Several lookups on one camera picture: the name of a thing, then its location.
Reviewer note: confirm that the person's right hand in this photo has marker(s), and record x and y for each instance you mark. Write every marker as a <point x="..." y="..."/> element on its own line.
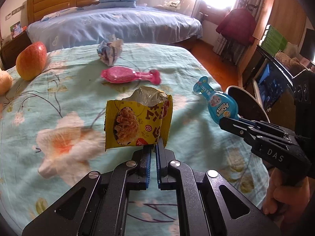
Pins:
<point x="295" y="197"/>

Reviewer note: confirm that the pink toy package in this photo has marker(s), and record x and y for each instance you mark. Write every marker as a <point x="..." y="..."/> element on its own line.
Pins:
<point x="120" y="75"/>

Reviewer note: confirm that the white pillow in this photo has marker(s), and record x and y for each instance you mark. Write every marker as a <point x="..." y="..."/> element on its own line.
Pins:
<point x="61" y="13"/>

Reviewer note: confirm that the black desk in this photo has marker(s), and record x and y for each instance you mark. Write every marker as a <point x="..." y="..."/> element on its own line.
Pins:
<point x="286" y="95"/>

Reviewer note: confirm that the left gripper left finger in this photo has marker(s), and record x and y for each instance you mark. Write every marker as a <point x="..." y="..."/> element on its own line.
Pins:
<point x="145" y="165"/>

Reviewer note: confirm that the green box stack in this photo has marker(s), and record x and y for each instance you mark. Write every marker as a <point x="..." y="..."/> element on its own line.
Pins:
<point x="272" y="41"/>

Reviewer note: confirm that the teal floral bed sheet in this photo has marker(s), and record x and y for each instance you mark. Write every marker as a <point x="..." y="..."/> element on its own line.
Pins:
<point x="52" y="128"/>

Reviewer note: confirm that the grey patterned curtain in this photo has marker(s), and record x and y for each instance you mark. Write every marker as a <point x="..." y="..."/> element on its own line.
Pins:
<point x="229" y="49"/>

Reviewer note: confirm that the cream teddy bear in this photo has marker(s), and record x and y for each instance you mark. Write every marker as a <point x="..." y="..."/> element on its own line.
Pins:
<point x="5" y="82"/>

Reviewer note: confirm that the yellow snack bag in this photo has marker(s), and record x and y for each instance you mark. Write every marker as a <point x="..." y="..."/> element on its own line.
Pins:
<point x="139" y="120"/>

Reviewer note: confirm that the brown plush toy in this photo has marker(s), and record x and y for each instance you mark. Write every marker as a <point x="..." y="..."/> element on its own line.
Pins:
<point x="291" y="64"/>

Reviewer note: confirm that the silver wrapper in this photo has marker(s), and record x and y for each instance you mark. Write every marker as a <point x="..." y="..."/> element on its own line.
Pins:
<point x="109" y="51"/>

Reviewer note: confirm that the wooden nightstand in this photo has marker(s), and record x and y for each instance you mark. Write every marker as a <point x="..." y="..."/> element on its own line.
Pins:
<point x="11" y="50"/>

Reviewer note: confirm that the dark red hanging coat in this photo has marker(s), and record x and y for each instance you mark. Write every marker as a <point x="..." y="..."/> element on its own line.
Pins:
<point x="238" y="25"/>

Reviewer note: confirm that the blue toy package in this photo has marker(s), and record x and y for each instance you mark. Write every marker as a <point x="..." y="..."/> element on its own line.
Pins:
<point x="219" y="104"/>

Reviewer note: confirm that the red apple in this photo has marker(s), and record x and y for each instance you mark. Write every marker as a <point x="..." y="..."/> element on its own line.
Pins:
<point x="31" y="61"/>

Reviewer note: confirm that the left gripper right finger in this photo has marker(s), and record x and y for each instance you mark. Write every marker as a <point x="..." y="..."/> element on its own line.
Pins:
<point x="163" y="157"/>

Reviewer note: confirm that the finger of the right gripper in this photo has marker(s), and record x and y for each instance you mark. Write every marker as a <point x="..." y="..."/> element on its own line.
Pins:
<point x="233" y="126"/>
<point x="246" y="122"/>

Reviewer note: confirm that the blue bed cover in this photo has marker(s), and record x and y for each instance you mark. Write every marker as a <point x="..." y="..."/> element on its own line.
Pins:
<point x="132" y="25"/>

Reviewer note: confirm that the framed photo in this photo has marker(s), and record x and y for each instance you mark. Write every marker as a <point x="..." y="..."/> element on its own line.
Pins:
<point x="16" y="30"/>

